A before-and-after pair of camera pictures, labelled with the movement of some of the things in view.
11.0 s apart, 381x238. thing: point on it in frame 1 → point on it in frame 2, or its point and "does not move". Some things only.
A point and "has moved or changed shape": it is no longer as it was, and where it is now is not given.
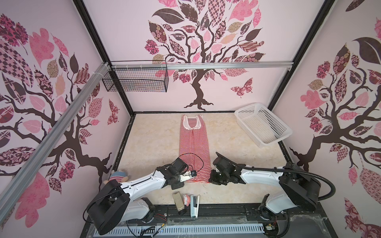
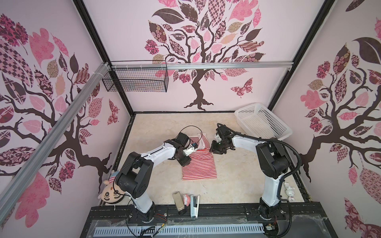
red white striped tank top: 193,146 has moved or changed shape
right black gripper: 212,178 → 214,149
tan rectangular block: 178,201 does not move
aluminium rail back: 197,65 does not move
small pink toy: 186,200 does not move
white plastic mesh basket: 265,127 does not move
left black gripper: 179,185 → 185,161
